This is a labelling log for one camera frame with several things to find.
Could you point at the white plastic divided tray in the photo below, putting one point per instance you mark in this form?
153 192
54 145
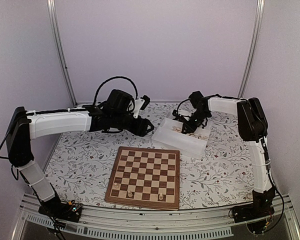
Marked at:
187 145

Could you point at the right aluminium frame post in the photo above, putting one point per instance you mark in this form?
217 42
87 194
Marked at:
260 5

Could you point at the floral patterned table mat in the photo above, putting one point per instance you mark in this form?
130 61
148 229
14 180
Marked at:
82 162

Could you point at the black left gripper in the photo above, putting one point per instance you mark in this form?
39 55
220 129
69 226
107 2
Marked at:
137 130

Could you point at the light chess piece rook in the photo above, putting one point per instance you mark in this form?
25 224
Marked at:
130 194

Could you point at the aluminium frame post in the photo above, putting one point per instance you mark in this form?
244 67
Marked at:
260 5
52 13

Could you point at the front aluminium rail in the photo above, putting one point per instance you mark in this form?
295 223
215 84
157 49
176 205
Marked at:
100 223

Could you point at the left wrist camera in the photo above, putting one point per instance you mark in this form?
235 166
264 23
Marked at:
140 104

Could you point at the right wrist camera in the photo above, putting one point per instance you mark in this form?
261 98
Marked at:
181 115

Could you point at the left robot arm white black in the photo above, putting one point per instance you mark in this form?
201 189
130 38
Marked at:
26 125

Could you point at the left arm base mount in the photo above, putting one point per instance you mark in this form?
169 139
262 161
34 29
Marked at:
63 210

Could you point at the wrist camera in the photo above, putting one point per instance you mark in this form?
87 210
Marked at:
181 115
140 104

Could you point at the wooden chess board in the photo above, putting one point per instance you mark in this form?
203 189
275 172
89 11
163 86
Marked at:
146 172

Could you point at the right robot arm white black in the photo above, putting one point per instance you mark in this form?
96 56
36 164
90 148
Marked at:
252 128

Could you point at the light chess piece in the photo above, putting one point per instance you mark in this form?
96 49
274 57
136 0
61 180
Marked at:
161 196

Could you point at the left aluminium frame post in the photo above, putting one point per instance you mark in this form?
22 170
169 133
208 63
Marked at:
52 13

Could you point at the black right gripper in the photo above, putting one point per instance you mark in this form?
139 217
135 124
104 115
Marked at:
191 129

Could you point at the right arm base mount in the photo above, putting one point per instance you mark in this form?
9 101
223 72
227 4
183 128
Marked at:
253 211

